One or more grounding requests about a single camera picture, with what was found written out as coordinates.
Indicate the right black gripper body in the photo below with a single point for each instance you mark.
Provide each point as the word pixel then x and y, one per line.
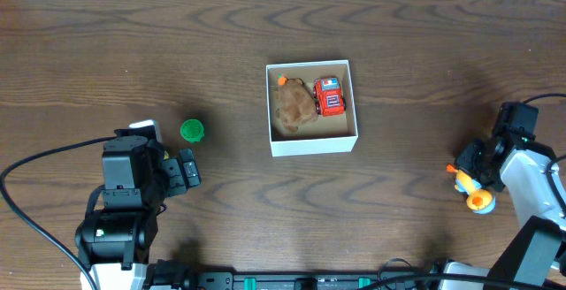
pixel 471 159

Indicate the green ridged round toy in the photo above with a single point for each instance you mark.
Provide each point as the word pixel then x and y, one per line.
pixel 192 130

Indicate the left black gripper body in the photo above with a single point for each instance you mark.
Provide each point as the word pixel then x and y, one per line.
pixel 178 174

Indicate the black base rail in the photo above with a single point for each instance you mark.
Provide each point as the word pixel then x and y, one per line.
pixel 305 281

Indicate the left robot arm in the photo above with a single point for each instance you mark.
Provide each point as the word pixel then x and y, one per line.
pixel 120 222

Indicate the white cardboard box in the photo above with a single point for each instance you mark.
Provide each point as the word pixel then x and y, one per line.
pixel 333 134

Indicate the brown plush toy with orange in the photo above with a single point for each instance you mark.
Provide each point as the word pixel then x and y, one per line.
pixel 297 106

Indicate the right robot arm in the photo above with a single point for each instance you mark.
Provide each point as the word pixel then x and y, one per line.
pixel 511 160

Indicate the orange blue toy duck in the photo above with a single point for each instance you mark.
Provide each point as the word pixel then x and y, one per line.
pixel 478 200

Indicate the red toy fire truck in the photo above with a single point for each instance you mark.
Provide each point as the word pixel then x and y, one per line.
pixel 328 96

